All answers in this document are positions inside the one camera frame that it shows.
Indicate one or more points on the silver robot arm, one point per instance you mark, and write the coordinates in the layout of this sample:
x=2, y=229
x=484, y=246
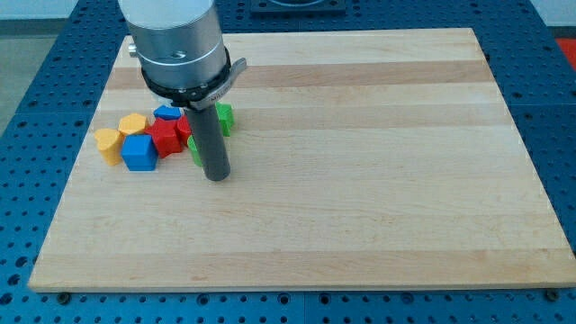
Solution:
x=181, y=50

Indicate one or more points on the blue cube block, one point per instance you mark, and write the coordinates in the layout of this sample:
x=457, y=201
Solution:
x=139, y=153

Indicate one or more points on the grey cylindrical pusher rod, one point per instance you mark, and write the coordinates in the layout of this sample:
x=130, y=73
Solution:
x=208, y=138

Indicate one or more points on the yellow hexagon block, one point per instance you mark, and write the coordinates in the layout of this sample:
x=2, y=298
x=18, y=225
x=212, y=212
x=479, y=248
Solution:
x=133, y=124

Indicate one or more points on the blue flat block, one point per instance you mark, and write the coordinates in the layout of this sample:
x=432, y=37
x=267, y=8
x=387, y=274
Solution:
x=167, y=113

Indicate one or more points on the green star block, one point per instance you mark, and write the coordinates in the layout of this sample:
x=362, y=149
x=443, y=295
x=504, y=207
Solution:
x=226, y=118

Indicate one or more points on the yellow heart block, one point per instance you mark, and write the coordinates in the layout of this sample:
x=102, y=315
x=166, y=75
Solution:
x=109, y=144

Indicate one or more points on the green cylinder block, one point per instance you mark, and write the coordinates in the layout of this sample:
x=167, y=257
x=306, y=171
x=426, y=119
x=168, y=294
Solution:
x=194, y=151

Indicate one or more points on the red star block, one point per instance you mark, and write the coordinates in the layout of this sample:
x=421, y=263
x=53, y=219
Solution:
x=165, y=137

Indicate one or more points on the wooden board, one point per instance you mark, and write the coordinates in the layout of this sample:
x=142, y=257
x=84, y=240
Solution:
x=360, y=160

